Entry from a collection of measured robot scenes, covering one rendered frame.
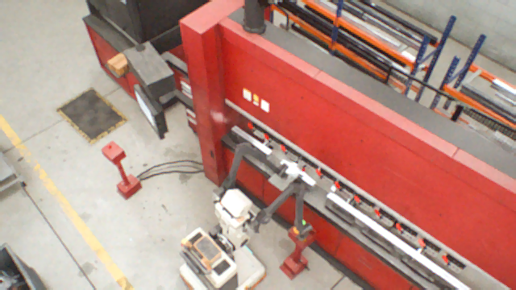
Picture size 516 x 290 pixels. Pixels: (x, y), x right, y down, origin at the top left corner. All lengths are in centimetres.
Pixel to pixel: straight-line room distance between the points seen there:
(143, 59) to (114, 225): 213
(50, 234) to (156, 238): 119
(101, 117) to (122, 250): 202
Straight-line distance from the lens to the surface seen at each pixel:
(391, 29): 514
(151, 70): 380
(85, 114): 636
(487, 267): 363
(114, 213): 533
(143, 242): 506
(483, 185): 299
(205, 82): 388
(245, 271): 449
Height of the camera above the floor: 446
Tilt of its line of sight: 53 degrees down
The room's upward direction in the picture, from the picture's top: straight up
